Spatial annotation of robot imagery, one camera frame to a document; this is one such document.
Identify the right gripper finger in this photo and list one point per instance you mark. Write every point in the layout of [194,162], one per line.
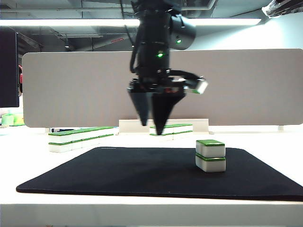
[288,6]

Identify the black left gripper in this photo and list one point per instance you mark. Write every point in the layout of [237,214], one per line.
[156,82]

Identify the green white mahjong tile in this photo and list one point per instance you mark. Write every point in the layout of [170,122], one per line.
[178,135]
[103,139]
[95,133]
[110,131]
[188,134]
[86,143]
[188,128]
[95,141]
[213,150]
[170,130]
[59,147]
[59,138]
[178,129]
[170,137]
[76,145]
[151,130]
[110,138]
[103,132]
[86,135]
[157,139]
[76,137]
[213,165]

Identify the black fabric table mat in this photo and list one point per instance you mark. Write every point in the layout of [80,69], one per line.
[118,172]

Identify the beige desk divider panel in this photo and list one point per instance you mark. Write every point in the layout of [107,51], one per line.
[71,87]

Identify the dark marker pen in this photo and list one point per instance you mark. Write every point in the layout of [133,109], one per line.
[62,129]

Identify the small beige divider foot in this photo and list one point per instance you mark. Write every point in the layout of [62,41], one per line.
[47,129]

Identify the lime green box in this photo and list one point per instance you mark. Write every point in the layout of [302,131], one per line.
[19,119]

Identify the red background object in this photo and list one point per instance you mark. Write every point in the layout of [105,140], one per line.
[21,78]

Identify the pale green cup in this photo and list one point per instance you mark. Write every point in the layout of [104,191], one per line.
[7,119]

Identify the black computer monitor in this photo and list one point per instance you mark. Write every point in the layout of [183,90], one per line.
[8,71]

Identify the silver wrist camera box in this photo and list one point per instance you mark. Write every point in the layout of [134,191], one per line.
[200,86]

